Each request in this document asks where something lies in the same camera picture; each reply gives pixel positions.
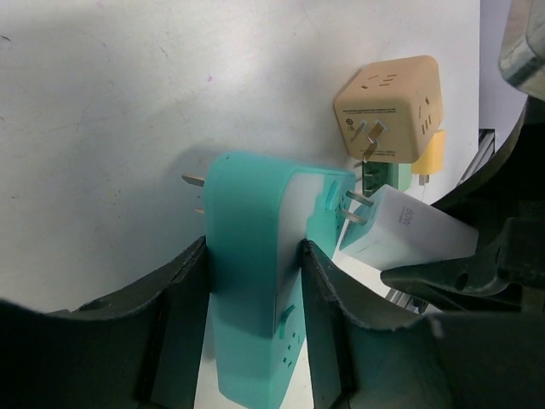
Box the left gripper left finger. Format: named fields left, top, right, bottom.
left=1, top=239, right=209, bottom=408

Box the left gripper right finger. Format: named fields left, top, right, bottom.
left=301, top=240, right=443, bottom=408

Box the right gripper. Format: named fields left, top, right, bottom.
left=381, top=104, right=544, bottom=408

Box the white plug adapter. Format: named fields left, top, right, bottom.
left=339, top=185, right=479, bottom=271

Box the green plug adapter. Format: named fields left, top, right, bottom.
left=362, top=162, right=412, bottom=197

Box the teal triangular power strip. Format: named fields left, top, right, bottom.
left=187, top=152, right=356, bottom=408

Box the beige plug adapter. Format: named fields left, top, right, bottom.
left=333, top=55, right=444, bottom=164

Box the orange plug adapter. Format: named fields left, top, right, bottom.
left=411, top=130, right=446, bottom=186

